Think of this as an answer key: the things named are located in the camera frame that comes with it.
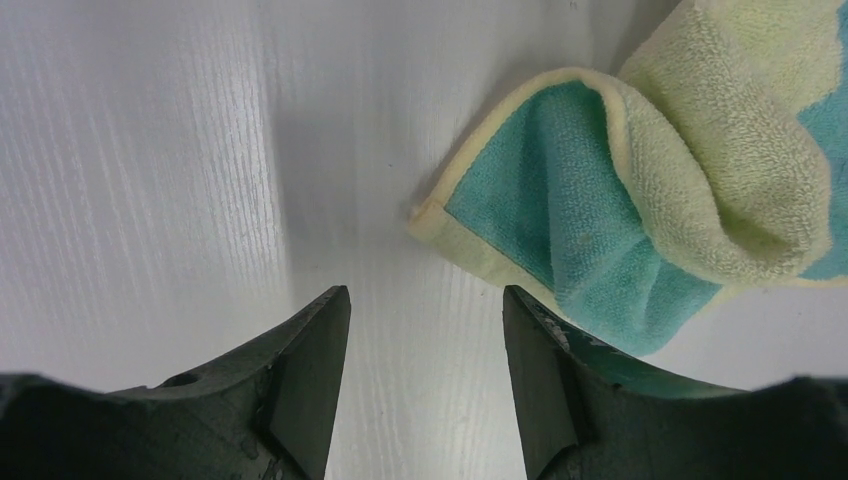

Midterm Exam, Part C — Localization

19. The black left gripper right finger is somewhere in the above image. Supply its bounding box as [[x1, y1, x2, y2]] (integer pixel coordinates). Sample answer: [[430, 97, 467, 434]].
[[503, 286, 847, 479]]

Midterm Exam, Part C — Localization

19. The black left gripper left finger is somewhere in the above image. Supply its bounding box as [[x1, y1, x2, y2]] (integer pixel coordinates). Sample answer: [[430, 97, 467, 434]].
[[1, 286, 351, 479]]

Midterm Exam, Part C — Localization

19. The yellow green teal towel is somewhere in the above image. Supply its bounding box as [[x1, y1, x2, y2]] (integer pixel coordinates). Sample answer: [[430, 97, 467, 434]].
[[410, 1, 847, 356]]

